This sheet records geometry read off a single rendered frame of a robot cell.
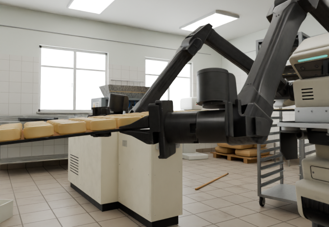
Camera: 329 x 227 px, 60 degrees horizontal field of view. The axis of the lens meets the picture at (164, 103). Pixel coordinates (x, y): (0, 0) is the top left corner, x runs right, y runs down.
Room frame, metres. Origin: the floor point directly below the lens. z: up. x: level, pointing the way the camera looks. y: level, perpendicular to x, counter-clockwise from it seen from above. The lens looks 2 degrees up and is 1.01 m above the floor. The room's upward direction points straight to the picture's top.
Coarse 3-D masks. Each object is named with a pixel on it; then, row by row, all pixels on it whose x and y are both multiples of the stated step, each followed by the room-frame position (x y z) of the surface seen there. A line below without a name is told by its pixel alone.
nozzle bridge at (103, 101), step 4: (92, 100) 3.17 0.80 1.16; (96, 100) 3.05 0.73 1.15; (100, 100) 2.95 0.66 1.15; (104, 100) 2.95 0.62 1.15; (108, 100) 3.07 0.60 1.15; (132, 100) 3.14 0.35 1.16; (136, 100) 3.16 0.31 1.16; (92, 104) 3.17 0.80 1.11; (96, 104) 3.05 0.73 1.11; (100, 104) 2.95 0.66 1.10; (104, 104) 2.95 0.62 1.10; (128, 104) 3.20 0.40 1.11; (92, 112) 3.17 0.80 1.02; (112, 112) 3.04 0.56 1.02; (128, 112) 3.14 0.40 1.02
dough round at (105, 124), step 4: (96, 120) 0.56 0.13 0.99; (100, 120) 0.55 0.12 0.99; (104, 120) 0.54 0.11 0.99; (108, 120) 0.55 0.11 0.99; (112, 120) 0.56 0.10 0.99; (92, 124) 0.55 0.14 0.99; (96, 124) 0.54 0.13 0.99; (100, 124) 0.54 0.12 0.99; (104, 124) 0.54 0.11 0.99; (108, 124) 0.55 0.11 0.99; (112, 124) 0.55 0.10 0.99; (92, 128) 0.55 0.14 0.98; (96, 128) 0.54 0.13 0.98; (100, 128) 0.54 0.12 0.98; (104, 128) 0.54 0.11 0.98; (108, 128) 0.55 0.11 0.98; (112, 128) 0.55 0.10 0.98
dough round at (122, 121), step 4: (136, 116) 0.61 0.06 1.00; (140, 116) 0.59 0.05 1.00; (120, 120) 0.57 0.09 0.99; (124, 120) 0.57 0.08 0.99; (128, 120) 0.57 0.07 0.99; (132, 120) 0.57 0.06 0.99; (136, 120) 0.57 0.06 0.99; (120, 124) 0.57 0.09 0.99; (124, 124) 0.57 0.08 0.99; (128, 124) 0.57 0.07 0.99
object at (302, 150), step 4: (300, 32) 2.79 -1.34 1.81; (300, 36) 2.79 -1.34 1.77; (300, 40) 2.79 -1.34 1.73; (300, 128) 2.80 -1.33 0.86; (304, 128) 2.80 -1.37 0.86; (304, 140) 2.79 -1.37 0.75; (304, 144) 2.79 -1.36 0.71; (304, 148) 2.79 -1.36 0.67; (304, 152) 2.79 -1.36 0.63; (304, 156) 2.79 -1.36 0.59
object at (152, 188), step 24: (120, 144) 2.99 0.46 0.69; (144, 144) 2.56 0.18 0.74; (120, 168) 2.98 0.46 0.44; (144, 168) 2.55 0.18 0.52; (168, 168) 2.56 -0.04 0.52; (120, 192) 2.98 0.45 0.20; (144, 192) 2.55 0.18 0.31; (168, 192) 2.56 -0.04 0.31; (144, 216) 2.56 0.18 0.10; (168, 216) 2.56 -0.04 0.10
